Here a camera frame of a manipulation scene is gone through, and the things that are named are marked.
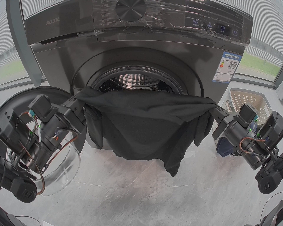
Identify grey washing machine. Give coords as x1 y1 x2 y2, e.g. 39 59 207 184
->
19 0 254 151

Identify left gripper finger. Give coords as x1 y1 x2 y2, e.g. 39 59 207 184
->
64 95 85 116

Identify washing machine door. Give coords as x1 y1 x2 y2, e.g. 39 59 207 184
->
0 86 88 196

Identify black cable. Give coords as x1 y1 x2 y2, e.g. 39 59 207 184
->
258 191 283 226
13 215 43 226

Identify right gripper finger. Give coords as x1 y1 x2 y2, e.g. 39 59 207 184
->
208 105 231 122

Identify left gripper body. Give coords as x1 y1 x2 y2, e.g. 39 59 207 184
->
20 103 87 175

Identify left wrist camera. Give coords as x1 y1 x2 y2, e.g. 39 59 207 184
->
28 94 55 123

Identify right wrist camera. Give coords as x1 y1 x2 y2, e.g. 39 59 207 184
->
235 103 258 131

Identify cream laundry basket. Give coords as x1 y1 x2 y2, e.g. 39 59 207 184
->
224 88 275 142

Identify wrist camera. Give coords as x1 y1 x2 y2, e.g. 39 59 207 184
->
28 94 55 123
235 103 258 131

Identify dark blue garment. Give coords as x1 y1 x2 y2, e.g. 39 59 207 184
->
216 136 240 158

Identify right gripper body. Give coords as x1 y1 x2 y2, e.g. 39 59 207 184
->
212 114 269 172

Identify black shirt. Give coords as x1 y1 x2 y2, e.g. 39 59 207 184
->
75 87 218 177

